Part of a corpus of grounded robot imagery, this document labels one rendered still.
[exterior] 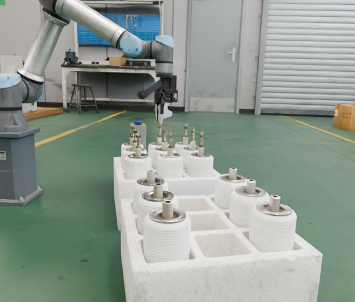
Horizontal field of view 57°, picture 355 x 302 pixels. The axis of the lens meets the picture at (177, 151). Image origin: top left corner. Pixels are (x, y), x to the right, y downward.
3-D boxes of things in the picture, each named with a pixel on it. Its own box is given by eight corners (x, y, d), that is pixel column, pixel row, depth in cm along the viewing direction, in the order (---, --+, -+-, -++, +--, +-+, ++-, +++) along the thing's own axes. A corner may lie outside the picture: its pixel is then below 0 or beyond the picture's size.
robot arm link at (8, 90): (-17, 106, 131) (-20, 72, 129) (5, 104, 144) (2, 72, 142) (11, 108, 130) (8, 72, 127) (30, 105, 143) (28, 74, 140)
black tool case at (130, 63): (126, 67, 576) (126, 61, 574) (150, 68, 580) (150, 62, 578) (125, 66, 543) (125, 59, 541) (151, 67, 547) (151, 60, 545)
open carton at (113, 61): (112, 67, 593) (112, 54, 588) (132, 67, 582) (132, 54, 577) (104, 66, 565) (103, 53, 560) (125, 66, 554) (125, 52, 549)
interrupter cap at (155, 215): (151, 226, 62) (151, 223, 62) (146, 211, 69) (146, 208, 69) (190, 223, 64) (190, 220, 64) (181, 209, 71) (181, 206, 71)
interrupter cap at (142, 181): (138, 187, 85) (138, 184, 84) (135, 179, 92) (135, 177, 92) (167, 186, 86) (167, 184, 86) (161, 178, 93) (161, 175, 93)
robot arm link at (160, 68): (158, 63, 133) (152, 63, 140) (158, 74, 134) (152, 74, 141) (175, 63, 136) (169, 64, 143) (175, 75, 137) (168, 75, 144)
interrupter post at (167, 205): (162, 220, 65) (163, 204, 64) (160, 215, 67) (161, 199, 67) (174, 219, 66) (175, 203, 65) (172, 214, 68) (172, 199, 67)
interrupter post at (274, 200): (271, 213, 70) (272, 198, 70) (266, 208, 73) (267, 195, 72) (281, 212, 71) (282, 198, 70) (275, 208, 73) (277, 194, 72)
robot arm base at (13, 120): (-21, 131, 131) (-23, 106, 129) (1, 126, 146) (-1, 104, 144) (16, 133, 131) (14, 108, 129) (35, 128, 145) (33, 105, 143)
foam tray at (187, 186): (118, 231, 115) (117, 182, 111) (114, 195, 152) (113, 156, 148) (223, 224, 124) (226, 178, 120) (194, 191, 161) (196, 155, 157)
